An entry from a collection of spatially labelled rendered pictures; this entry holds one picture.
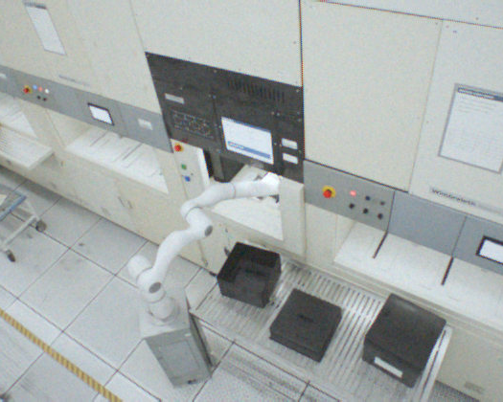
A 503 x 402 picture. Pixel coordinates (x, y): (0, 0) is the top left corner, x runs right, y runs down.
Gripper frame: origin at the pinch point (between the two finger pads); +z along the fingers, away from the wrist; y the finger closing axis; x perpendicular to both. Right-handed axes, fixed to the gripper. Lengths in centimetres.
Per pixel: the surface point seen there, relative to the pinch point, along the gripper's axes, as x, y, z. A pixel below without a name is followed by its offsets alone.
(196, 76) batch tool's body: 68, -27, -32
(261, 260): -39, 8, -46
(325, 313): -33, 58, -60
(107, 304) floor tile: -119, -111, -102
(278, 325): -33, 41, -78
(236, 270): -40, -2, -59
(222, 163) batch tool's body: -13.4, -45.2, -9.3
